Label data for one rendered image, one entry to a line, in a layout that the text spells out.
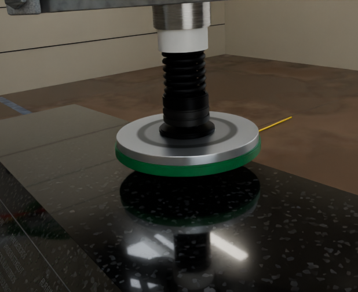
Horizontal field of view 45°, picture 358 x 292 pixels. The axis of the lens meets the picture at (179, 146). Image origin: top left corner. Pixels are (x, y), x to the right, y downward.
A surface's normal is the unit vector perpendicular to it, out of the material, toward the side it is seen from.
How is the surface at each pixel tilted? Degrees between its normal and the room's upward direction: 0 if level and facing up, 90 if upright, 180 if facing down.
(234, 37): 90
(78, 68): 90
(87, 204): 0
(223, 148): 0
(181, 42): 90
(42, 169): 0
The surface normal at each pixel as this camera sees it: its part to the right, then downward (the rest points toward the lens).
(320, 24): -0.78, 0.25
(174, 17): -0.26, 0.35
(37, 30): 0.62, 0.25
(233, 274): -0.05, -0.94
